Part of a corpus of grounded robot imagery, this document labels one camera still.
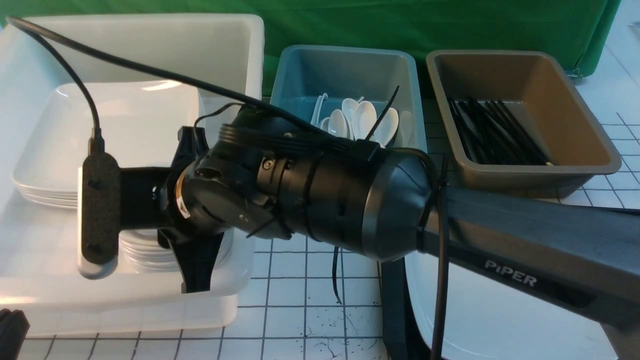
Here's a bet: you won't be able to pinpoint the stack of white square plates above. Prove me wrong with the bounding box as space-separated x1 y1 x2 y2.
12 81 206 210

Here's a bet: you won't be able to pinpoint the brown plastic bin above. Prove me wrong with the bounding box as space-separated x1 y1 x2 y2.
426 50 622 198

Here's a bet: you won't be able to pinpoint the black camera cable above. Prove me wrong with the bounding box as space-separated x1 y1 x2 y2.
7 16 321 156

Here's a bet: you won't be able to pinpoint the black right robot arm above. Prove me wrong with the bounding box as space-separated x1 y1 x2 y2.
119 105 639 353

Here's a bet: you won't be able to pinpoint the teal plastic bin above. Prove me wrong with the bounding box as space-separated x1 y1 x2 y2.
270 45 428 152

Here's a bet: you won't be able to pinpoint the black chopsticks in bin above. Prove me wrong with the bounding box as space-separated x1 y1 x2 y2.
446 97 553 166

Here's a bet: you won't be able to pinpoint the green backdrop cloth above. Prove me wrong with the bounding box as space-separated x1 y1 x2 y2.
1 0 620 94

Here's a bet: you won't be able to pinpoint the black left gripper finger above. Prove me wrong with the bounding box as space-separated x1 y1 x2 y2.
0 309 30 360

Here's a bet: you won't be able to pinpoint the white spoon long handle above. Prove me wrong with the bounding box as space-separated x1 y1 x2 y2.
341 98 359 125

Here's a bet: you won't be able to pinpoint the large white plastic tub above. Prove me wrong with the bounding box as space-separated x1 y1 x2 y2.
1 13 265 337

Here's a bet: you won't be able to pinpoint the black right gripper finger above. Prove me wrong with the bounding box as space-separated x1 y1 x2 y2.
170 233 224 294

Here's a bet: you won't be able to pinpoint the stack of white bowls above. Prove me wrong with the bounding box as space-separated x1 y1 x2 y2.
119 227 235 274

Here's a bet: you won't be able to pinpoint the black serving tray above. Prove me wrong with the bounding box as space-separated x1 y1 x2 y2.
379 259 431 360

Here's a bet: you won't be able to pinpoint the small white spoon behind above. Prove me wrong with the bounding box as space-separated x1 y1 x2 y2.
319 117 332 133

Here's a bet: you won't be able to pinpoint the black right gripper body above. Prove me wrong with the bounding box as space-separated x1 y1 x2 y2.
119 126 209 249

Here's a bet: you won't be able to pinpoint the large white square plate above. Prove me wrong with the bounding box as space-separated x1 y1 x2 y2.
442 264 618 360

